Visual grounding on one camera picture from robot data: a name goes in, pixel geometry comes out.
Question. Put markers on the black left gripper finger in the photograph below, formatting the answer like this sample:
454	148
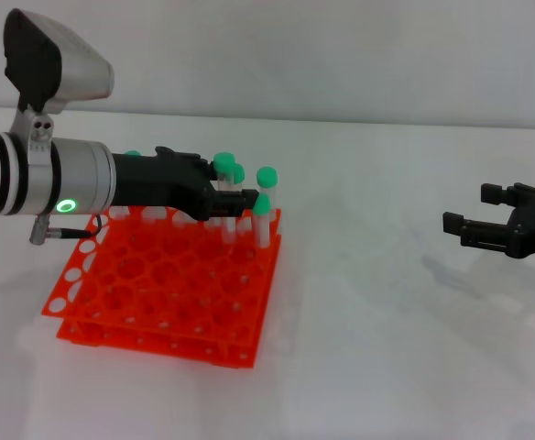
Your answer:
224	206
185	158

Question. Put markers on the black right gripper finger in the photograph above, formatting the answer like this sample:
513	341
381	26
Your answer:
494	193
478	234

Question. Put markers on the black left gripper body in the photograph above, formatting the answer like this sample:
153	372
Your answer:
148	183

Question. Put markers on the green-capped clear test tube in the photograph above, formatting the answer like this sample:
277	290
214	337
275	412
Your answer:
133	152
239	174
267	177
261	205
224	161

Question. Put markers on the orange test tube rack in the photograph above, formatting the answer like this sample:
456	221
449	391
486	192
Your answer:
157	275

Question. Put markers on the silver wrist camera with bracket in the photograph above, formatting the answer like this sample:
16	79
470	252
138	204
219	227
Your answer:
75	73

